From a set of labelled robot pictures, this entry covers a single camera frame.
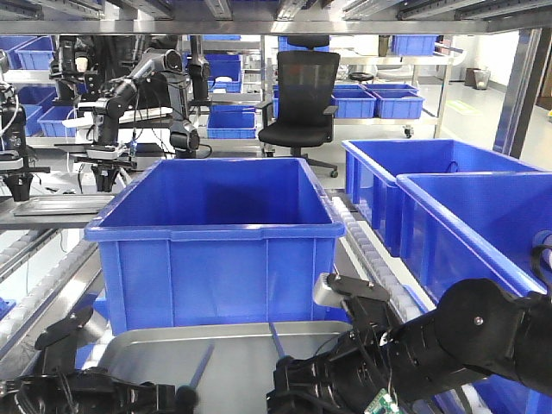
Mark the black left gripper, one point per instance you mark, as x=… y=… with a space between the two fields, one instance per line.
x=55 y=385

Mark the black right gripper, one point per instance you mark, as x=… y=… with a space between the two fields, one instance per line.
x=374 y=355

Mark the background black robot arm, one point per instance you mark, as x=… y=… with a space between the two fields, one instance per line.
x=157 y=75

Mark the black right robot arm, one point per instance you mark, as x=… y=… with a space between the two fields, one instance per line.
x=477 y=330

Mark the stainless steel tray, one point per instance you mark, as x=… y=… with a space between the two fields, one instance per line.
x=239 y=372

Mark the blue bin right near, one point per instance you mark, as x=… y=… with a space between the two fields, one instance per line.
x=470 y=225

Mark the blue bin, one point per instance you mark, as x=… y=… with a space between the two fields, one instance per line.
x=470 y=225
x=193 y=242
x=372 y=167

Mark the blue bin front centre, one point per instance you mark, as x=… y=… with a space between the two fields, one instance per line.
x=193 y=242

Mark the blue bin right far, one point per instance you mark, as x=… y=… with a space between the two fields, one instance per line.
x=372 y=167

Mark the black office chair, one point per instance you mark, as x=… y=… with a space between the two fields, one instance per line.
x=306 y=79

